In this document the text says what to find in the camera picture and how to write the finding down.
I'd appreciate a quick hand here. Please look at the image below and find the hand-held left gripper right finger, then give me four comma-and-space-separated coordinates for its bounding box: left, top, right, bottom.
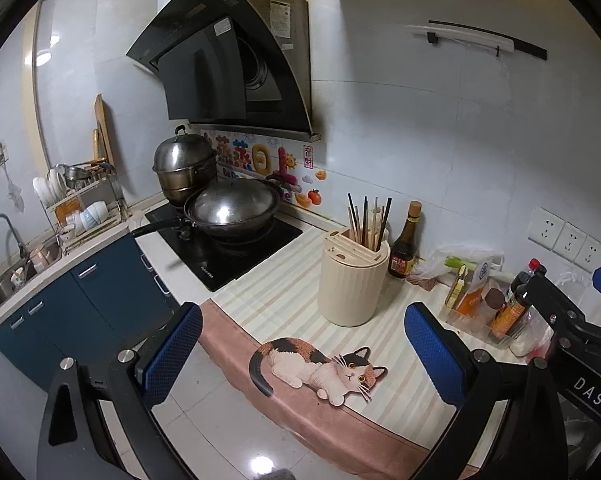
404, 302, 573, 480

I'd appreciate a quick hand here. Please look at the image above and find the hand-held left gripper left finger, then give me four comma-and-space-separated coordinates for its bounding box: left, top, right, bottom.
36, 302, 204, 480

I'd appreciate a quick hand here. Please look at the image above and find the beige ribbed utensil holder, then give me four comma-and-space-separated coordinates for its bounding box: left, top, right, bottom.
318, 227, 391, 327

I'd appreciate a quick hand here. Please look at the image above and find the red cap dark bottle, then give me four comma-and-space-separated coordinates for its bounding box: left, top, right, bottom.
509, 258, 547, 311

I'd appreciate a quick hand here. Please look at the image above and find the white powder bag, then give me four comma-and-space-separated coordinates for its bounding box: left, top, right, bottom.
509, 309, 553, 357

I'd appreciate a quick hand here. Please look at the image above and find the clear plastic bin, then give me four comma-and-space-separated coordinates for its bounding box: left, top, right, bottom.
439, 280, 548, 352

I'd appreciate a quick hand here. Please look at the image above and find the orange label bottle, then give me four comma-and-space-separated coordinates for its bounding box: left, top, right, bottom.
490, 280, 529, 342

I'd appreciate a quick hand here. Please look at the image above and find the orange packet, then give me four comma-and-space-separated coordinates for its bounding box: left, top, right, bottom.
457, 280, 492, 317

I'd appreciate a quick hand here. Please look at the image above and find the brown lid jar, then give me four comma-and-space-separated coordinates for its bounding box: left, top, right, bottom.
482, 287, 504, 322

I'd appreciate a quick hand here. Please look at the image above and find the small yellow bottle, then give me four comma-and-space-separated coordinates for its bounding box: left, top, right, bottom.
444, 265, 469, 309

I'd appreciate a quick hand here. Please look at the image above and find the white blue printed packet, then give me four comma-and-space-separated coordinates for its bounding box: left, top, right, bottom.
467, 255, 502, 292

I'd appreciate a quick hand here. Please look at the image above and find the clear plastic bag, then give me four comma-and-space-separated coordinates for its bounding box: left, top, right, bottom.
411, 246, 506, 292

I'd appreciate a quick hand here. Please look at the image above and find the blue kitchen cabinet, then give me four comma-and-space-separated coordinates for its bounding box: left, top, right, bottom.
0, 232, 181, 393

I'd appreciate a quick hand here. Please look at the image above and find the dark soy sauce bottle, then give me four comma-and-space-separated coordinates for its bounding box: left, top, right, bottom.
387, 201, 424, 280

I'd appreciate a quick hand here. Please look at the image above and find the striped cat print mat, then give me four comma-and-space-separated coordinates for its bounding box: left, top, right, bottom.
198, 230, 511, 480

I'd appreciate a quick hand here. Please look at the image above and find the black induction cooktop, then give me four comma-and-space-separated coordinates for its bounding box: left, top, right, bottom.
144, 204, 304, 294

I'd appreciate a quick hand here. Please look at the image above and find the black wok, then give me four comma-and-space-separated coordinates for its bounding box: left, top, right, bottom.
130, 178, 284, 242

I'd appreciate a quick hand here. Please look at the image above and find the stack of white bowls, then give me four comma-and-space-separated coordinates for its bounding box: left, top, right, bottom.
64, 201, 109, 237

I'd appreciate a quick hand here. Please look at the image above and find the metal dish rack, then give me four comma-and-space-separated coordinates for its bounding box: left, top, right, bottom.
33, 160, 132, 257

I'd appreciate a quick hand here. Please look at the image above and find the steel wok lid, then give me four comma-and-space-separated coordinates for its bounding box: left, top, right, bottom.
188, 179, 282, 227

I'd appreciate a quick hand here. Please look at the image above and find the steel sink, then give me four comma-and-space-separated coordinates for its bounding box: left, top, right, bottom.
0, 244, 62, 313

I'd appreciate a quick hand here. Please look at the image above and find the stainless steel steamer pot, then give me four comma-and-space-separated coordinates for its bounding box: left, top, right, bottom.
152, 125, 219, 207

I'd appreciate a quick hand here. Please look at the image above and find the chrome faucet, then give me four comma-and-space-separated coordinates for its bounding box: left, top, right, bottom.
0, 213, 29, 262

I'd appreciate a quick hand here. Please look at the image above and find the stack of white plates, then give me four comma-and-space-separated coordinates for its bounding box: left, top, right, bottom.
32, 169, 67, 207

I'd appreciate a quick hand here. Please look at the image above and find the colourful backsplash sticker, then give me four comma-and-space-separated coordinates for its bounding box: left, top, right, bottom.
200, 129, 329, 209

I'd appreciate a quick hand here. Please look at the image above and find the wooden cutting board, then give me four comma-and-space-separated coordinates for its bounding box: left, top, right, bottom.
92, 94, 117, 167

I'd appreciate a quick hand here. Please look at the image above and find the black range hood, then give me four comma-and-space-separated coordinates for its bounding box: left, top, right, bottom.
126, 0, 322, 142

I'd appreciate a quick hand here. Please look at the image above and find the white wall outlet strip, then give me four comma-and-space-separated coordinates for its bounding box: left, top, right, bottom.
527, 207, 601, 269

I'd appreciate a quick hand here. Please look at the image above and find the wall hanging rail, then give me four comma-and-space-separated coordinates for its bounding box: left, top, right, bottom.
405, 20, 549, 62

